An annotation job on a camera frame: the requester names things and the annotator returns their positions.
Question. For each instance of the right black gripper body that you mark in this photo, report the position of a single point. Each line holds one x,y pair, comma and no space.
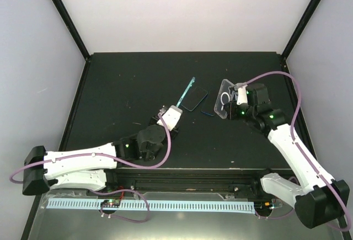
234,115

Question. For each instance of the dark blue phone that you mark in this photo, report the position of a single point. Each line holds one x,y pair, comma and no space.
209,103

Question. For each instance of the teal phone from blue case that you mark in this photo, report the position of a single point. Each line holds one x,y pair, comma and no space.
194,98

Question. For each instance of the teal phone with ring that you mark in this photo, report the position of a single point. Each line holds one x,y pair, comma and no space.
191,82

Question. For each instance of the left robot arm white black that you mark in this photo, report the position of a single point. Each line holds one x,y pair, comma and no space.
45,170

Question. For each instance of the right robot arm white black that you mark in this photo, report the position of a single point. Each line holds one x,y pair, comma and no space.
317,198

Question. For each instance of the left circuit board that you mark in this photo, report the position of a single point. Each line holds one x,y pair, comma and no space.
110,203

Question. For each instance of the circuit board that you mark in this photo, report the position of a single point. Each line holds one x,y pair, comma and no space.
110,203
270,205

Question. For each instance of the right circuit board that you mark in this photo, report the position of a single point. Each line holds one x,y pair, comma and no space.
270,205

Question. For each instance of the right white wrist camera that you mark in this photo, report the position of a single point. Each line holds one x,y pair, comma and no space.
240,89

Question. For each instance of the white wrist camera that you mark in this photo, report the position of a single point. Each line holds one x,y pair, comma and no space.
171,116
240,89

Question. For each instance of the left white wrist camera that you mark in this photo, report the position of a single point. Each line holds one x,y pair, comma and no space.
171,116

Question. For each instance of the black aluminium front rail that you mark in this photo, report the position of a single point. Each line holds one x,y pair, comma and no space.
160,180

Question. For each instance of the light blue slotted cable duct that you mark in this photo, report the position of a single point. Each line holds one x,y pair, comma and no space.
241,207

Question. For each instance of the right black frame post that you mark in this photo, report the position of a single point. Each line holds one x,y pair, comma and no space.
301,25

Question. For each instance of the black frame post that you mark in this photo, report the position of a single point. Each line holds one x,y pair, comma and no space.
65,16
301,25

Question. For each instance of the left black frame post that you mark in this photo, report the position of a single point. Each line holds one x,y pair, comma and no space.
65,16

